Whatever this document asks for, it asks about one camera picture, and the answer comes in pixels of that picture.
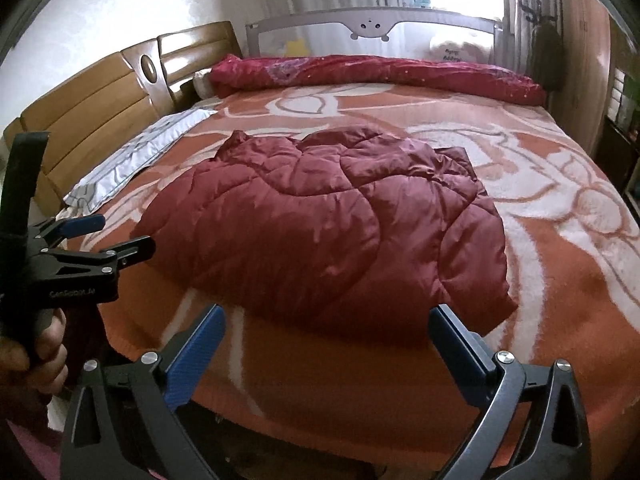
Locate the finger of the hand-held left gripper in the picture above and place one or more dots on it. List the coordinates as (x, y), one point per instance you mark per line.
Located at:
(85, 222)
(125, 255)

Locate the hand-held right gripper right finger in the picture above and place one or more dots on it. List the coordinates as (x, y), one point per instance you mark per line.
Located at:
(457, 355)

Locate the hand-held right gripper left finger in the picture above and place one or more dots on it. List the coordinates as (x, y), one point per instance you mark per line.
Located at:
(197, 355)

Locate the dark red padded jacket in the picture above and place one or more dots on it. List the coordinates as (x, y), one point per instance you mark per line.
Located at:
(325, 220)

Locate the person's left hand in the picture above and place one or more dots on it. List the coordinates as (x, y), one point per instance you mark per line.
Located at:
(47, 360)

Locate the white patterned pillow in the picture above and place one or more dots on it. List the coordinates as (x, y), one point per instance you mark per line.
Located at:
(150, 140)

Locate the wooden headboard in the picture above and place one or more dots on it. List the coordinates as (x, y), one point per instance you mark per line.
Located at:
(90, 110)

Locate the orange floral blanket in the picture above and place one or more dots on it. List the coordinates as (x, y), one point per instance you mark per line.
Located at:
(550, 260)

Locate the small white pillow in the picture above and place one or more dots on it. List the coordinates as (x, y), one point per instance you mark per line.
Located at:
(202, 85)

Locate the person's pink clothing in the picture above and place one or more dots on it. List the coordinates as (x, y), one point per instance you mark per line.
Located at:
(35, 455)

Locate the red rolled quilt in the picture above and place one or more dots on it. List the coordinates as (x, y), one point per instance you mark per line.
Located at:
(375, 72)

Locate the dark shelf with books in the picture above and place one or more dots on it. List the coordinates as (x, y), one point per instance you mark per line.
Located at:
(622, 110)

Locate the white plush cushion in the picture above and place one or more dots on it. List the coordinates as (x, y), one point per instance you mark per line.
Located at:
(460, 47)

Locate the wooden wardrobe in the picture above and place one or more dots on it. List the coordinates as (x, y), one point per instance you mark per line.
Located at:
(585, 60)

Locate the dark hanging bag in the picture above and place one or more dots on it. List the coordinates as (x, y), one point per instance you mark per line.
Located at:
(545, 45)

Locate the grey bed guard rail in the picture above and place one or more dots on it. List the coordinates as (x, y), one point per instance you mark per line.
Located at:
(370, 22)

